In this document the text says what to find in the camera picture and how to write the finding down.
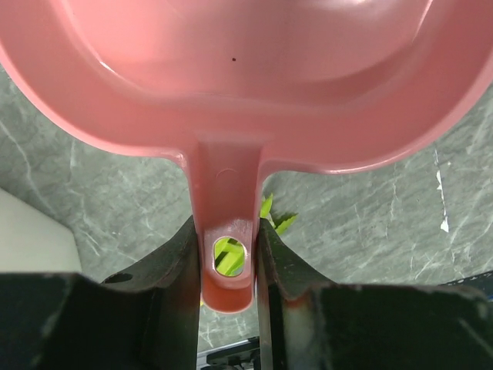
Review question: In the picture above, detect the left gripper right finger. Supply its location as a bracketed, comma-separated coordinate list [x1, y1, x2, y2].
[257, 221, 492, 369]

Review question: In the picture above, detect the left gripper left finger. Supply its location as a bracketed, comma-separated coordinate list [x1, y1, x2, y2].
[1, 220, 200, 369]

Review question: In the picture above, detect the pink plastic dustpan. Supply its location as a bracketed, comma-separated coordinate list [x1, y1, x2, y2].
[1, 1, 492, 313]

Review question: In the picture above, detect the celery stalk toy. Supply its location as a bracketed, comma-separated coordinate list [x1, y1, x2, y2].
[214, 193, 297, 278]

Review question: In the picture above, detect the translucent white trash bin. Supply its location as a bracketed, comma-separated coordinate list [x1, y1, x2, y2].
[0, 190, 82, 273]

